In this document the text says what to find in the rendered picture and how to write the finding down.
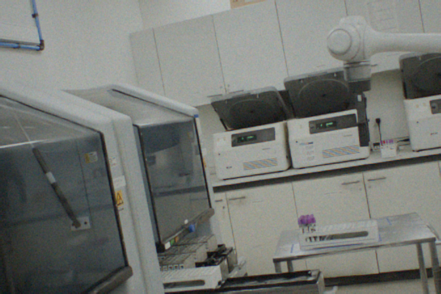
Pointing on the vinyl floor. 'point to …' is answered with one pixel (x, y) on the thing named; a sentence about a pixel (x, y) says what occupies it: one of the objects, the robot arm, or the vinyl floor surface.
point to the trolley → (283, 247)
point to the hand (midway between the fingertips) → (364, 140)
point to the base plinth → (375, 277)
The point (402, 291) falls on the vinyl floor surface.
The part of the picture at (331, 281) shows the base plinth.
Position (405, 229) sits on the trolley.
